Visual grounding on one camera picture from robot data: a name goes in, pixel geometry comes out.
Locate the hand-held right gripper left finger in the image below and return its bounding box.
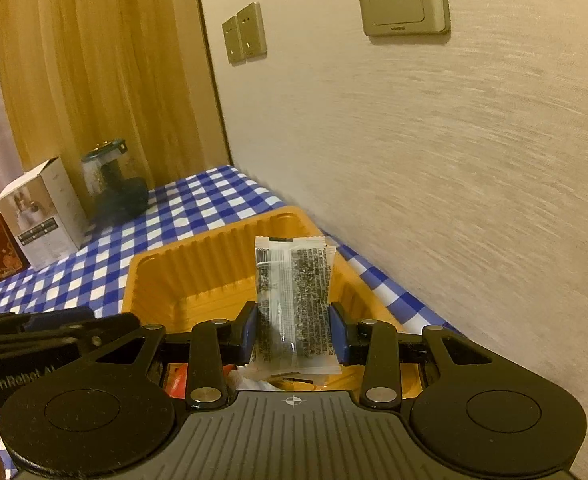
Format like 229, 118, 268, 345
96, 301, 259, 408

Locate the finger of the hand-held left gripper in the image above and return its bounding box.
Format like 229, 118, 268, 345
0, 312, 142, 361
0, 309, 97, 336

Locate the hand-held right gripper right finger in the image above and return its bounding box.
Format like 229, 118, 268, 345
328, 302, 496, 408

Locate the clear grey snack packet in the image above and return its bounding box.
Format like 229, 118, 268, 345
247, 235, 339, 377
269, 243, 343, 389

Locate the orange plastic tray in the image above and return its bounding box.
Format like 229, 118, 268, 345
122, 205, 423, 402

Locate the opened green snack packet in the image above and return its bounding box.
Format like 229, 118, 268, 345
225, 364, 275, 393

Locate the red gold printed box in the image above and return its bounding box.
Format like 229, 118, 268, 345
0, 209, 31, 282

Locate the white cardboard product box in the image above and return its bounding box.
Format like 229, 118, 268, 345
0, 156, 89, 269

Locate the dark green glass jar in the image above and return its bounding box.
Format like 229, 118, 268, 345
80, 138, 150, 224

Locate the yellow curtain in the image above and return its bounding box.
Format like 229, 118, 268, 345
0, 0, 233, 192

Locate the beige wall socket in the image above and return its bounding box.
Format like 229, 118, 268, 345
236, 2, 268, 60
222, 14, 245, 65

